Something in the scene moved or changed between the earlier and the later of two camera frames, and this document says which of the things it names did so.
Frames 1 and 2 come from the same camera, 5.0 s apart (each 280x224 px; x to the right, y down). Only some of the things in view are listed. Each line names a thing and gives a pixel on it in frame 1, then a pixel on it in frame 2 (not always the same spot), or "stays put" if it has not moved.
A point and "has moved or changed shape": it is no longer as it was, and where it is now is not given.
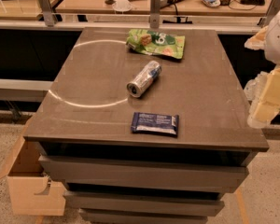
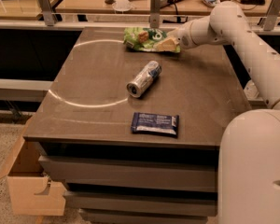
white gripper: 278,37 -> 183,37
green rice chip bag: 151,42 has moved or changed shape
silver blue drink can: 144,79 stays put
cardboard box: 31,190 stays put
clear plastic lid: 121,6 stays put
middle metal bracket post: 155,8 stays put
